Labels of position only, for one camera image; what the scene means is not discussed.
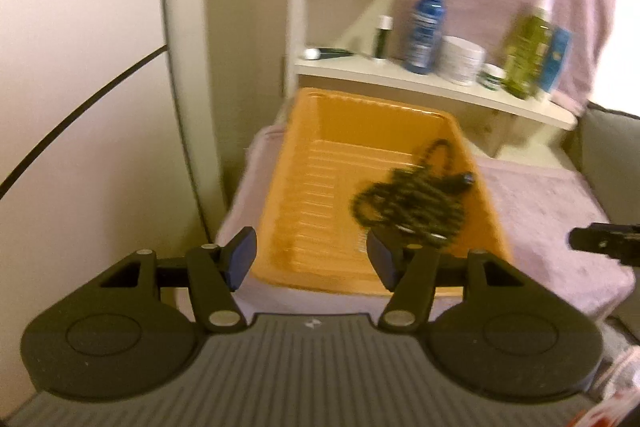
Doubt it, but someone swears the cream shelf unit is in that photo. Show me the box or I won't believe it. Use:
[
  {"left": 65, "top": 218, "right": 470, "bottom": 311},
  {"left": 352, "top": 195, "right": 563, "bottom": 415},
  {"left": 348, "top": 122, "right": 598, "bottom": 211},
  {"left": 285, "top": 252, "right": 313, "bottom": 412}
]
[{"left": 282, "top": 0, "right": 579, "bottom": 158}]

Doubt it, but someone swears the dark tube with white cap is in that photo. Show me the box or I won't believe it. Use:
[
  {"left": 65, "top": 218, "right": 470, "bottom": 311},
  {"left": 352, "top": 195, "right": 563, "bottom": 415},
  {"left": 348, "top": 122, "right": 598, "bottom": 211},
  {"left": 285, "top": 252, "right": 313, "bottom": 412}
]
[{"left": 303, "top": 48, "right": 357, "bottom": 60}]

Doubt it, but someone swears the blue spray bottle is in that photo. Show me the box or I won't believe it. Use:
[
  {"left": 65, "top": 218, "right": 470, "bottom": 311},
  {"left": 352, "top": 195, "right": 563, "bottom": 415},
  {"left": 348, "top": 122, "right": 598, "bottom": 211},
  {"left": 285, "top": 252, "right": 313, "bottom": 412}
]
[{"left": 403, "top": 0, "right": 447, "bottom": 76}]

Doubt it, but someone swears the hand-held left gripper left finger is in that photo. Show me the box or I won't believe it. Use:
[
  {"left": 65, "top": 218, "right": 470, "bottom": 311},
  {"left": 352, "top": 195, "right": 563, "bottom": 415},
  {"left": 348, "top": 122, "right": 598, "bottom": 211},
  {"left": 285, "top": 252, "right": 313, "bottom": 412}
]
[{"left": 92, "top": 227, "right": 258, "bottom": 334}]

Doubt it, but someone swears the small green-lidded jar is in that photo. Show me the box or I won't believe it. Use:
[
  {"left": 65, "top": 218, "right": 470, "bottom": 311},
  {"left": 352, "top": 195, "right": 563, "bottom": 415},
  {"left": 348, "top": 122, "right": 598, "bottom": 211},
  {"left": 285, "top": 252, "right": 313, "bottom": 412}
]
[{"left": 476, "top": 63, "right": 507, "bottom": 91}]

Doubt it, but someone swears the black wall cable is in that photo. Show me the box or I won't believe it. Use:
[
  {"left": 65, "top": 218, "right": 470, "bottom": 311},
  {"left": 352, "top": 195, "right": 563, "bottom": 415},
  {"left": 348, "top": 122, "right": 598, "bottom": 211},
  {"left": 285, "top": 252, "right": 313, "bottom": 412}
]
[{"left": 0, "top": 46, "right": 169, "bottom": 204}]

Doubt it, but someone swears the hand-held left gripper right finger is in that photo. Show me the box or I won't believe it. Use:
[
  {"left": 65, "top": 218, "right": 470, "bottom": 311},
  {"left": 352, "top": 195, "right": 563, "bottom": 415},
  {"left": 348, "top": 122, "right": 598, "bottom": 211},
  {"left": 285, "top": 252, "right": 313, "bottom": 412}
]
[{"left": 366, "top": 227, "right": 537, "bottom": 333}]

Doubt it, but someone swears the red and white packet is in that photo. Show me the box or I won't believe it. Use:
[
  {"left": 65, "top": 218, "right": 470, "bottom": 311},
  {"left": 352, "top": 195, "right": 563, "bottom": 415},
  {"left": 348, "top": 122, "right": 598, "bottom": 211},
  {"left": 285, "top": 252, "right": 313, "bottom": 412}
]
[{"left": 570, "top": 347, "right": 640, "bottom": 427}]

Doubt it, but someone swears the lip balm stick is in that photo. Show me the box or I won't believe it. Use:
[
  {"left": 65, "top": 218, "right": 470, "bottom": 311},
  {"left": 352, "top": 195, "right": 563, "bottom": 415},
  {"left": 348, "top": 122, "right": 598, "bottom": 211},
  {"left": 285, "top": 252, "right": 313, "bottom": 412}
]
[{"left": 372, "top": 14, "right": 394, "bottom": 60}]

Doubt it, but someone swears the grey cushion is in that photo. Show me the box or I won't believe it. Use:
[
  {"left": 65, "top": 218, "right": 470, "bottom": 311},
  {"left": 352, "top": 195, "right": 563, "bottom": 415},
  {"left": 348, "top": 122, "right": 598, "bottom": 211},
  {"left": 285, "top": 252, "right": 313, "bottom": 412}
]
[{"left": 575, "top": 101, "right": 640, "bottom": 228}]

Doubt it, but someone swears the blue and white tube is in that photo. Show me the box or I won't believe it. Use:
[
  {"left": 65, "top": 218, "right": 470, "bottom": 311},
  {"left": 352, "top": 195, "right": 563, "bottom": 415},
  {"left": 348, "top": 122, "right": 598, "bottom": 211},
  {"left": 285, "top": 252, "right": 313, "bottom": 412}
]
[{"left": 535, "top": 27, "right": 574, "bottom": 104}]

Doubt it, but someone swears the green oil spray bottle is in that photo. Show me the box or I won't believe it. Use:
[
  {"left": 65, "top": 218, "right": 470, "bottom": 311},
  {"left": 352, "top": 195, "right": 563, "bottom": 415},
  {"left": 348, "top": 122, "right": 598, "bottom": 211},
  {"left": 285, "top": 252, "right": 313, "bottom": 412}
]
[{"left": 501, "top": 0, "right": 557, "bottom": 100}]

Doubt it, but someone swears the pile of bead bracelets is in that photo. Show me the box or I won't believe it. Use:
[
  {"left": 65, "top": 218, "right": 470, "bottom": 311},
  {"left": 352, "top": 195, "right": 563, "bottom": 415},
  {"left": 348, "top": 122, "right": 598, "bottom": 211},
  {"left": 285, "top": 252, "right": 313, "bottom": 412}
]
[{"left": 349, "top": 141, "right": 475, "bottom": 249}]

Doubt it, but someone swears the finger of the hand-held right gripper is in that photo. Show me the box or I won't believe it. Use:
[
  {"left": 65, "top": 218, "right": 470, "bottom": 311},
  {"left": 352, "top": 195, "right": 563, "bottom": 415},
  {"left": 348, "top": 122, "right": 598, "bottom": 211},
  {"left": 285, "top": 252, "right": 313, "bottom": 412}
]
[{"left": 567, "top": 221, "right": 640, "bottom": 266}]

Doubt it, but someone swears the orange plastic tray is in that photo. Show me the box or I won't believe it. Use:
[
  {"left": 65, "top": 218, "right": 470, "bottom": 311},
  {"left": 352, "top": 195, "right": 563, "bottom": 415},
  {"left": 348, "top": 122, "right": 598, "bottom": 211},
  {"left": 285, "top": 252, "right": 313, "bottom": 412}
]
[{"left": 249, "top": 87, "right": 514, "bottom": 299}]

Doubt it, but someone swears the pink fluffy mat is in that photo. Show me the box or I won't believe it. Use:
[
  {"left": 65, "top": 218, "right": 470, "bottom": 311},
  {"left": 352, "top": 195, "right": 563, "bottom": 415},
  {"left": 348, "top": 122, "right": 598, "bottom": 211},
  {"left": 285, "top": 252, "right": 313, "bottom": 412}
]
[{"left": 217, "top": 124, "right": 636, "bottom": 314}]

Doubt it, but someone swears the white cream jar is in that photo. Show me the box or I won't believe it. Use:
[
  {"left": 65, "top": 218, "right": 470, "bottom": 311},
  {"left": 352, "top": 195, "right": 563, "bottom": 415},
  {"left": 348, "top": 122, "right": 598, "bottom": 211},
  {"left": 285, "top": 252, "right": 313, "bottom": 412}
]
[{"left": 439, "top": 35, "right": 487, "bottom": 86}]

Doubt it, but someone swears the long brown wooden bead necklace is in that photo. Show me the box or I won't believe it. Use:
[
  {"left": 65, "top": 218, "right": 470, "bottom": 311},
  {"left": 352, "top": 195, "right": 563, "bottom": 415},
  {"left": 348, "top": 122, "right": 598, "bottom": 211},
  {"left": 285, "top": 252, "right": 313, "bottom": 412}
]
[{"left": 350, "top": 141, "right": 467, "bottom": 244}]

